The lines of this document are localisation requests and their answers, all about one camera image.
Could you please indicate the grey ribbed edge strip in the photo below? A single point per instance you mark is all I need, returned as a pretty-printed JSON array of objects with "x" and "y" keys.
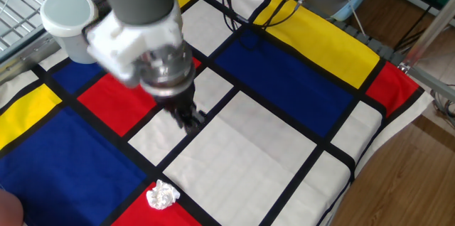
[{"x": 377, "y": 46}]

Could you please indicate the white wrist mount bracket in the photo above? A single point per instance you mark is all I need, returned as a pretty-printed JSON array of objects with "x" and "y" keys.
[{"x": 117, "y": 41}]

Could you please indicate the pinkish blurred foreground object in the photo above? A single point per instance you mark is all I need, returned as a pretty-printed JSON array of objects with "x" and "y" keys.
[{"x": 9, "y": 208}]

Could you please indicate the aluminium frame profile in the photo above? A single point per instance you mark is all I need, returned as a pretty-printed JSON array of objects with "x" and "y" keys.
[{"x": 426, "y": 37}]

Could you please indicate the white plastic cup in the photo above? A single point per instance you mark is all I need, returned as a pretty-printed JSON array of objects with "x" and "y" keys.
[{"x": 67, "y": 44}]

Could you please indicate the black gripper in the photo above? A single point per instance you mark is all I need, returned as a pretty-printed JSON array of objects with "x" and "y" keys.
[{"x": 177, "y": 99}]

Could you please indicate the aluminium table edge rail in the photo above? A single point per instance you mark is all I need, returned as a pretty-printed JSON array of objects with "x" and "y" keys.
[{"x": 25, "y": 59}]

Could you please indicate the Mondrian colour block tablecloth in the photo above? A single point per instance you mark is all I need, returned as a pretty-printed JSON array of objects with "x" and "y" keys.
[{"x": 266, "y": 148}]

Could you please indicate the white paper ball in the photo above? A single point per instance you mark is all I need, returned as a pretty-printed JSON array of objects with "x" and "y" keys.
[{"x": 161, "y": 195}]

